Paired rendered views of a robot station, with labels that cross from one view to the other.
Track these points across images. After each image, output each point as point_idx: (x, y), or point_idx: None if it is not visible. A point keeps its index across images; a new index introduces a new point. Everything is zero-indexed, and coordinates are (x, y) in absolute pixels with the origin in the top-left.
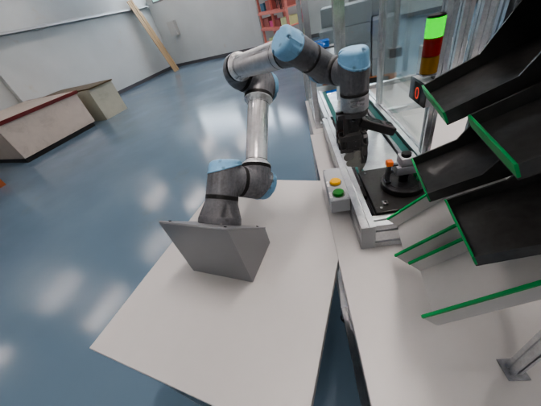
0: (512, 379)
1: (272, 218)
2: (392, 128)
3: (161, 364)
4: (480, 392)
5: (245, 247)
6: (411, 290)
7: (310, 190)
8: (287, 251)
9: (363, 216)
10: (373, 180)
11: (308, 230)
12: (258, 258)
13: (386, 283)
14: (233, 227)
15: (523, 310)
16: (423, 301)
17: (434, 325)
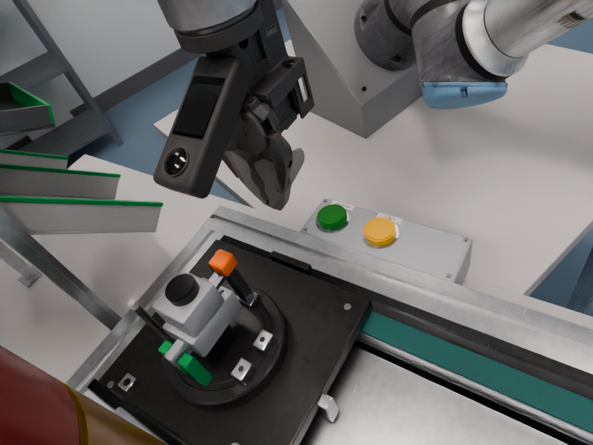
0: (32, 266)
1: (429, 153)
2: (158, 162)
3: (286, 49)
4: (56, 238)
5: (305, 56)
6: (142, 258)
7: (485, 249)
8: (326, 154)
9: (241, 228)
10: (300, 300)
11: (345, 195)
12: (327, 107)
13: (175, 238)
14: (301, 10)
15: (19, 345)
16: (124, 259)
17: (104, 248)
